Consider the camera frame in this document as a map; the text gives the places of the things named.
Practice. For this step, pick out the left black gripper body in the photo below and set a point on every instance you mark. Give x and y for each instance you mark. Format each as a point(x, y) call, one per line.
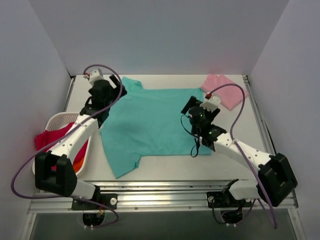
point(110, 86)

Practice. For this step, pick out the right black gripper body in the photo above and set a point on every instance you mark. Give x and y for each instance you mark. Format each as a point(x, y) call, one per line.
point(200, 108)

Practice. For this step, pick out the teal t shirt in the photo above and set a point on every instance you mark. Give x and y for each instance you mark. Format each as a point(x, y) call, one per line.
point(146, 122)

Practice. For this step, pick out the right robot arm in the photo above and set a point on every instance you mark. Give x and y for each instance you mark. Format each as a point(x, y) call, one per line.
point(273, 179)

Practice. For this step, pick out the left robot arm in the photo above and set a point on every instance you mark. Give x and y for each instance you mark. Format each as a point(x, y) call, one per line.
point(54, 172)

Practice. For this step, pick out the white plastic laundry basket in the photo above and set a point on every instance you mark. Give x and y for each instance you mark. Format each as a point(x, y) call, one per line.
point(60, 120)

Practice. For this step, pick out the orange t shirt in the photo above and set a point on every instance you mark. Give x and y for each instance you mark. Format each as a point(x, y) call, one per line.
point(77, 164)

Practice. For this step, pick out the crimson t shirt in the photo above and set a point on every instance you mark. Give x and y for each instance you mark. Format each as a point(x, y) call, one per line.
point(48, 137)

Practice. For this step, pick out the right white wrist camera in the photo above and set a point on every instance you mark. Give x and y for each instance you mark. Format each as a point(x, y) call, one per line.
point(211, 102)

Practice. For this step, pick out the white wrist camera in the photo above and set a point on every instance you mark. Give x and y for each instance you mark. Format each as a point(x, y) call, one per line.
point(94, 75)
point(211, 102)

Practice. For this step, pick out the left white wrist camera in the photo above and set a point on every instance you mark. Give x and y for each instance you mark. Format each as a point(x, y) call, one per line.
point(94, 75)

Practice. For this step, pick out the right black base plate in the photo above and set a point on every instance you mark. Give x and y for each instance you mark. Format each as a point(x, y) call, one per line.
point(219, 199)

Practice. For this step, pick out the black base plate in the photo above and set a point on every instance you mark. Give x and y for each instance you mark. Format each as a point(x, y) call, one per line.
point(219, 199)
point(108, 199)

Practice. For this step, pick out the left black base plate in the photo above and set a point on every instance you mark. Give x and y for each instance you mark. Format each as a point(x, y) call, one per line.
point(108, 199)

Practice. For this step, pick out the aluminium rail frame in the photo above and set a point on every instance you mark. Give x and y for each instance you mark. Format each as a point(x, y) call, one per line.
point(164, 182)

